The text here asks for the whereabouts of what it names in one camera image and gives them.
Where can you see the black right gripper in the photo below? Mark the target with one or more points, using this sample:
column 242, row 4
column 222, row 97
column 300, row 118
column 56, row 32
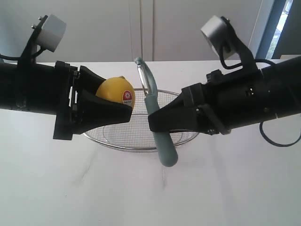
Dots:
column 193, row 110

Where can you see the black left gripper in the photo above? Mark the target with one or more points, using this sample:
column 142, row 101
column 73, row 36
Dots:
column 92, row 112

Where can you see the yellow lemon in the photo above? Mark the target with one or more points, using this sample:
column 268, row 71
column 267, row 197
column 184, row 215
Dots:
column 117, row 89

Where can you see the teal handled peeler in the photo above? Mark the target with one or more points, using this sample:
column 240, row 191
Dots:
column 166, row 150

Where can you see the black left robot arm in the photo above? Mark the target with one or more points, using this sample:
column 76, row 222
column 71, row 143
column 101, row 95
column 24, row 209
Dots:
column 34, row 88

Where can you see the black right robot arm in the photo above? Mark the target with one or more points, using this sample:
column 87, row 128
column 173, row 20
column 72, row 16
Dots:
column 233, row 100

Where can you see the steel wire mesh basket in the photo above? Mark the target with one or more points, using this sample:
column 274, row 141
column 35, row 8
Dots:
column 135, row 136

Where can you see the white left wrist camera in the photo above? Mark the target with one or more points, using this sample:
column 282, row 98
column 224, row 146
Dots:
column 49, row 32

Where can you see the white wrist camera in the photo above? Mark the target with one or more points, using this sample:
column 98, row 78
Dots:
column 49, row 32
column 217, row 35

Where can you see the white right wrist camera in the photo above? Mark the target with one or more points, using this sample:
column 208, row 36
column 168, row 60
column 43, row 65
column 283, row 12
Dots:
column 217, row 35

